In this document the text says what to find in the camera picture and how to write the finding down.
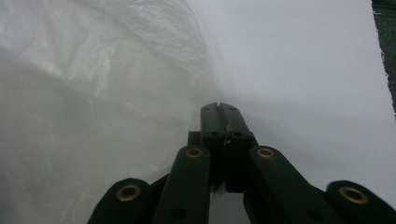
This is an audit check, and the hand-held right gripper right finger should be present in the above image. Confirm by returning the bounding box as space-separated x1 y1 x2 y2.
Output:
220 103 345 224

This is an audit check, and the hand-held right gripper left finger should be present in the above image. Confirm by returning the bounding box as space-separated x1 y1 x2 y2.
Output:
151 102 226 224

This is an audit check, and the clear plastic bag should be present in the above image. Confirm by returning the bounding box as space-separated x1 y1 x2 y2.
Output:
0 0 233 224

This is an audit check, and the white table mat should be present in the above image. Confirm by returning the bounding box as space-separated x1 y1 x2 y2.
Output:
185 0 396 224

